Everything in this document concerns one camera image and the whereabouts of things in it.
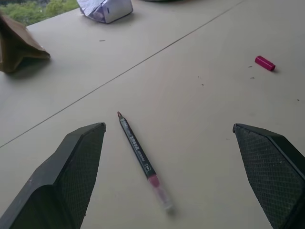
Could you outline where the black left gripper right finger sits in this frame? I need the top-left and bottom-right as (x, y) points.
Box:
(232, 123), (305, 229)

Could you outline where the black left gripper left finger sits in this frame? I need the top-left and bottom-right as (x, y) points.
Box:
(0, 122), (107, 229)

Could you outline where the black marker pen red tip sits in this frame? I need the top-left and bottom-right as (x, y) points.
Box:
(117, 111), (174, 213)

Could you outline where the red marker cap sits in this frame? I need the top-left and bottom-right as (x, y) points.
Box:
(254, 55), (276, 72)

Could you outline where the brown paper bag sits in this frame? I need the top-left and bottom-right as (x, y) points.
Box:
(0, 11), (51, 73)

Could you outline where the white purple paper package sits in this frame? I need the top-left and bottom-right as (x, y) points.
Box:
(76, 0), (134, 24)

